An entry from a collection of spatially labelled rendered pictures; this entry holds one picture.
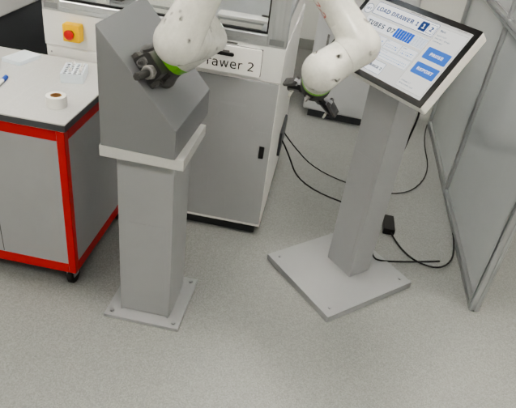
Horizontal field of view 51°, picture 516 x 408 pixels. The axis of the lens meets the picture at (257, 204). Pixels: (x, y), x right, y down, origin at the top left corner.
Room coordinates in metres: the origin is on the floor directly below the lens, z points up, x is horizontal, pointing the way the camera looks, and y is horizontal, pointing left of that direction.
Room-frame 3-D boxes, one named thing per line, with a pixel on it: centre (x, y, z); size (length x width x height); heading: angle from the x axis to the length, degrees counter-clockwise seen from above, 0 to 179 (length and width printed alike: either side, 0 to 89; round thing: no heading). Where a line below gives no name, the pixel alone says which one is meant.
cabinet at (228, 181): (2.65, 0.44, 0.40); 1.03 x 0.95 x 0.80; 85
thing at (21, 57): (2.10, 1.04, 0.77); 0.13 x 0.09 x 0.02; 162
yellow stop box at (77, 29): (2.18, 0.85, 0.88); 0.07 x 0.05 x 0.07; 85
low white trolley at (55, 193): (1.90, 0.96, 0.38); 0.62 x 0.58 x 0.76; 85
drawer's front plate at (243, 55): (2.14, 0.21, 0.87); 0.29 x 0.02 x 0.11; 85
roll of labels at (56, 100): (1.72, 0.75, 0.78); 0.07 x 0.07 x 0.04
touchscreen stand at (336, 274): (1.95, -0.42, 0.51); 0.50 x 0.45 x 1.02; 127
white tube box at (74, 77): (1.99, 0.79, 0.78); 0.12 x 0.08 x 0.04; 10
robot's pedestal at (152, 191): (1.62, 0.37, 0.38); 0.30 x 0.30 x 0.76; 85
